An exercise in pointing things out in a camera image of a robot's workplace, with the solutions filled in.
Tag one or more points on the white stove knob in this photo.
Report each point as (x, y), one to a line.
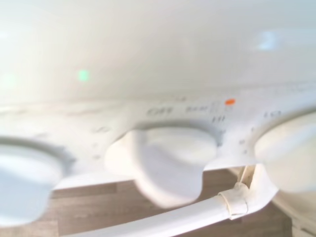
(291, 160)
(22, 185)
(168, 172)

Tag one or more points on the white electric stove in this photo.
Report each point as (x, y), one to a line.
(148, 61)

